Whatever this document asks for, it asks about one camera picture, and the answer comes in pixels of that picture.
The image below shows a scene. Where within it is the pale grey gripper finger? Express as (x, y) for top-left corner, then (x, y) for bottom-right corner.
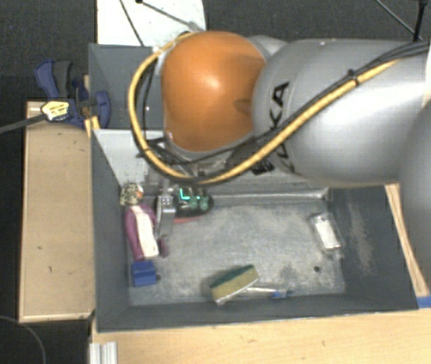
(156, 195), (178, 240)

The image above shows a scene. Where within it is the purple and white toy figure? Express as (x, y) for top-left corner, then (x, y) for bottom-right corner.
(119, 181), (169, 262)

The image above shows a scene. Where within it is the blue block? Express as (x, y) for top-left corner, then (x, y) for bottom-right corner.
(131, 260), (160, 288)

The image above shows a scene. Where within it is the grey metal bin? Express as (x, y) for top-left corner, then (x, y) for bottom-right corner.
(87, 42), (420, 332)

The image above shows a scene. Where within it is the yellow and green sponge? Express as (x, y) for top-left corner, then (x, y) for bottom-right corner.
(208, 264), (260, 305)

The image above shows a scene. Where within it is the pale wood board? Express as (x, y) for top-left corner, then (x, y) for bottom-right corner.
(17, 100), (97, 324)

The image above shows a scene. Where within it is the white and blue pen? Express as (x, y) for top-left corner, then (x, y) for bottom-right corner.
(244, 285), (293, 300)

